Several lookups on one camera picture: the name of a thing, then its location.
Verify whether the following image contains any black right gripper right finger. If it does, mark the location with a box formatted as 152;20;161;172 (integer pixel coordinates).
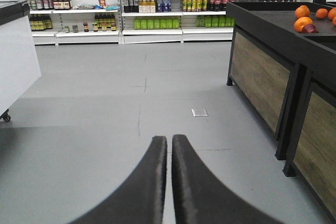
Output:
172;134;279;223

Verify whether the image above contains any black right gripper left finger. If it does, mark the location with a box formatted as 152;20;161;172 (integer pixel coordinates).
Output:
72;136;167;223

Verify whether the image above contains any silver floor socket plate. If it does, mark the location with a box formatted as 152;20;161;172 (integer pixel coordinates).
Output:
191;108;208;117

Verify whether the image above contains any black wooden produce stand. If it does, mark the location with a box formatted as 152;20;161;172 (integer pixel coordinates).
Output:
226;2;335;221

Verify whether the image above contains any white chest freezer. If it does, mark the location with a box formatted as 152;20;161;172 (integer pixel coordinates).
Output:
1;1;41;122

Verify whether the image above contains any orange fruit front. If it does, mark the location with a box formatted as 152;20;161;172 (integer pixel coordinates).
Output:
293;16;313;33

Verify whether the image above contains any orange fruit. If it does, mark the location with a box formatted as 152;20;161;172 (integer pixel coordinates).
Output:
293;16;313;33
316;8;329;20
295;5;311;19

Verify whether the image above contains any red onion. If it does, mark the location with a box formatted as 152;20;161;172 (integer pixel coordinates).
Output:
301;23;319;34

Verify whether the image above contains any white store shelving unit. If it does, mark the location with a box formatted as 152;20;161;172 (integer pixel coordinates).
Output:
2;0;298;46

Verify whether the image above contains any orange fruit upper left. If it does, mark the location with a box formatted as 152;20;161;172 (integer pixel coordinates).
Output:
295;5;311;19

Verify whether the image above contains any orange fruit middle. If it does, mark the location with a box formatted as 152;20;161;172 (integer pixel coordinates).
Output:
316;8;329;20

